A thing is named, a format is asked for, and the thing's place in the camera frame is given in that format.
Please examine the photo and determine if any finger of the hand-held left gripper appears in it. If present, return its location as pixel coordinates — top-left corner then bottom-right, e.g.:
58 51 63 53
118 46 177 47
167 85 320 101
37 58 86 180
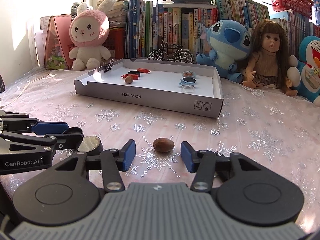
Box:
0 109 70 135
0 131 84 153

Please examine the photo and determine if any row of leaning blue books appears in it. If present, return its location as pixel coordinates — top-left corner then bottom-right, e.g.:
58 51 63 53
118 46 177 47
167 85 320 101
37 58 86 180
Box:
215 0 320 55

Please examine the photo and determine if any red plastic basket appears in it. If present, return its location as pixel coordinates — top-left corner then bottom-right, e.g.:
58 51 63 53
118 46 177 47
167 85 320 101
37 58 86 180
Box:
269 0 314 19

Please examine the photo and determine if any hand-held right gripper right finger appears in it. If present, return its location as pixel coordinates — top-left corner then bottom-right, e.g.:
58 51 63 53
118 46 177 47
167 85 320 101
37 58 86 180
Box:
180 141 265 193

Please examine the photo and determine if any shallow white cardboard box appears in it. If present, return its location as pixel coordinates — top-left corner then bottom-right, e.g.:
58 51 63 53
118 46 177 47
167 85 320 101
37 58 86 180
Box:
74 58 224 118

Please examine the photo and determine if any black round lid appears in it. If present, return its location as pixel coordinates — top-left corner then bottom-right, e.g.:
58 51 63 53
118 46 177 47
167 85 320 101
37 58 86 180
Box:
64 127 83 143

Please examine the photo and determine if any white cable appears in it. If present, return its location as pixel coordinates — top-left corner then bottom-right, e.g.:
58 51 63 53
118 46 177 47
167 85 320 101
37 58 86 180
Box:
0 74 54 106

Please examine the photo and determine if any flat light book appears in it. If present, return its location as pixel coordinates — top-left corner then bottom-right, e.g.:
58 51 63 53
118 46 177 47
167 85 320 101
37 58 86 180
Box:
163 3 217 9

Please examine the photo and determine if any pink triangular house case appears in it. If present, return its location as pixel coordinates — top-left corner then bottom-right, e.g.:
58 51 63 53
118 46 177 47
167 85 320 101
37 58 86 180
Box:
40 15 75 70

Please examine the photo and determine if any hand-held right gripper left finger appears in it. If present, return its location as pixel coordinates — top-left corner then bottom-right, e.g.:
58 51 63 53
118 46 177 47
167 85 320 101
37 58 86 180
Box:
50 139 137 193

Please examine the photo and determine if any pink bunny plush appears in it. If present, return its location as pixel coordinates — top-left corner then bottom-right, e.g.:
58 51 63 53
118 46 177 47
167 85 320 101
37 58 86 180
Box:
69 0 111 71

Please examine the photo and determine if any stack of grey books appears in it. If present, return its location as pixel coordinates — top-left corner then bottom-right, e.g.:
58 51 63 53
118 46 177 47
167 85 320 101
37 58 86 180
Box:
98 0 130 29

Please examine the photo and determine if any black binder clip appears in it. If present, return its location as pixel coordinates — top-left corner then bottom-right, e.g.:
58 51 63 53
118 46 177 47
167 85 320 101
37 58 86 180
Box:
101 58 114 73

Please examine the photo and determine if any red plastic crate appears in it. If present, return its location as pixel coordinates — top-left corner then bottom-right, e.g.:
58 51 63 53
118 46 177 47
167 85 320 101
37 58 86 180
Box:
102 28 126 58

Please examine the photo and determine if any long-haired baby doll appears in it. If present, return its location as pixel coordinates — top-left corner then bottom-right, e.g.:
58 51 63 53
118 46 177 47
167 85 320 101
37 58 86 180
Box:
241 20 299 97

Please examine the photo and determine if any blue alien plush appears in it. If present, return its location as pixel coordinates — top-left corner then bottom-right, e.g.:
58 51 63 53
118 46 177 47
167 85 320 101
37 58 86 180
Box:
196 19 252 83

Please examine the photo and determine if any blue robot cat plush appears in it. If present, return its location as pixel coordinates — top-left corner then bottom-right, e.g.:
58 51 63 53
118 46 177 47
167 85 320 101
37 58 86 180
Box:
287 35 320 103

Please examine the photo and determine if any white grid rack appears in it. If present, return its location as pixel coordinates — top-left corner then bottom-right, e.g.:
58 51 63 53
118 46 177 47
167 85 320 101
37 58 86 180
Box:
40 15 55 30

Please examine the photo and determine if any blue printed bag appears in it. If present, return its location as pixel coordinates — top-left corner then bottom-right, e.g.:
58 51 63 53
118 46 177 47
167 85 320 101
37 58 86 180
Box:
309 0 320 26

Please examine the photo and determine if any black model bicycle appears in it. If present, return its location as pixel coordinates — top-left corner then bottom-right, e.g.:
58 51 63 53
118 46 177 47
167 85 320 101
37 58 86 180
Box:
147 40 194 64

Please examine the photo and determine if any clear plastic dome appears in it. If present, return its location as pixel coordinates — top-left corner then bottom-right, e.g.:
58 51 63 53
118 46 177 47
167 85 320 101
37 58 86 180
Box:
180 84 196 94

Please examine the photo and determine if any row of upright colourful books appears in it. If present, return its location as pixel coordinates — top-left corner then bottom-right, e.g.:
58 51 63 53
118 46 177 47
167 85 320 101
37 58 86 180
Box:
125 0 220 58

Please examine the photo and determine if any pink snowflake tablecloth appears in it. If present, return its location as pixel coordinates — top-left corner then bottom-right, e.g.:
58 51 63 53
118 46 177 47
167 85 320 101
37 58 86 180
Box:
0 66 320 230

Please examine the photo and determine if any grey folded cloth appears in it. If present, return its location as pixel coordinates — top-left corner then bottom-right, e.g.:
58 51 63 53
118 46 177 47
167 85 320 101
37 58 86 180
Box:
71 2 84 17

